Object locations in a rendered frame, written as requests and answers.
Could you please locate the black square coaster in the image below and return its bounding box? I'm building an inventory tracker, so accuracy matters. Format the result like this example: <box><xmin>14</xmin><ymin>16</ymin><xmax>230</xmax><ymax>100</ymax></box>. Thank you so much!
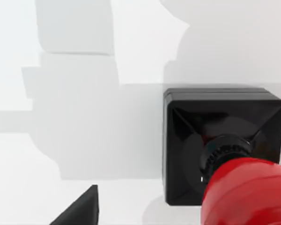
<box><xmin>163</xmin><ymin>87</ymin><xmax>281</xmax><ymax>207</ymax></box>

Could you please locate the red bottle with black cap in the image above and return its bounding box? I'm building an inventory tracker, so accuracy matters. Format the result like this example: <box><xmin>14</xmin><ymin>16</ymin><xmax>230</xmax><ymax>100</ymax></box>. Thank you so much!
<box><xmin>198</xmin><ymin>134</ymin><xmax>281</xmax><ymax>225</ymax></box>

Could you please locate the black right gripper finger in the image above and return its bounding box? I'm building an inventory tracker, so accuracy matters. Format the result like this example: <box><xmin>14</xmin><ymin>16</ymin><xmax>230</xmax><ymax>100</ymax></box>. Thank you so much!
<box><xmin>49</xmin><ymin>184</ymin><xmax>100</xmax><ymax>225</ymax></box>

